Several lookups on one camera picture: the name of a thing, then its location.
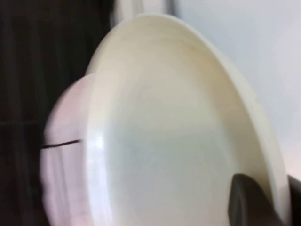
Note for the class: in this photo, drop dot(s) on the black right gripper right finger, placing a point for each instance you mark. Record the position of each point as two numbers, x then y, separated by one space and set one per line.
295 202

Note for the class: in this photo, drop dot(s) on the white round plate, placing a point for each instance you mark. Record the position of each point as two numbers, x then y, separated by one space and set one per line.
164 117

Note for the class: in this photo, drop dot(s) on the pink round plate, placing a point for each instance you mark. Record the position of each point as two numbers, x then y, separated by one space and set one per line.
65 117

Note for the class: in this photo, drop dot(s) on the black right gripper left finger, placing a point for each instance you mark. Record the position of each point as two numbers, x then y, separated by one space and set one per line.
251 204

